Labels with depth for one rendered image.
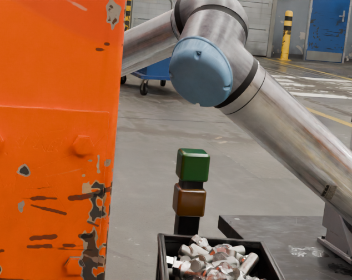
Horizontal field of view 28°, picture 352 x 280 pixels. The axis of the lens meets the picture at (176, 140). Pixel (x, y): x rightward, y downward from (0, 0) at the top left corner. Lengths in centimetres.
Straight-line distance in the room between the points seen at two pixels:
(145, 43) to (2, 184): 74
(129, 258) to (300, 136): 124
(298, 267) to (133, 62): 60
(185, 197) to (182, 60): 32
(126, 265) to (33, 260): 161
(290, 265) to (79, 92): 102
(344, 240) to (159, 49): 67
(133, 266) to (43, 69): 168
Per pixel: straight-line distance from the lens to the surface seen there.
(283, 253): 172
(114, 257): 242
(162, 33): 139
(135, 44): 143
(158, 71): 673
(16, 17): 71
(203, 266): 80
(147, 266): 236
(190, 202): 96
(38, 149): 72
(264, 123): 126
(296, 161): 132
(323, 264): 168
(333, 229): 178
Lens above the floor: 85
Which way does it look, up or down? 11 degrees down
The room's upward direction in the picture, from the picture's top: 5 degrees clockwise
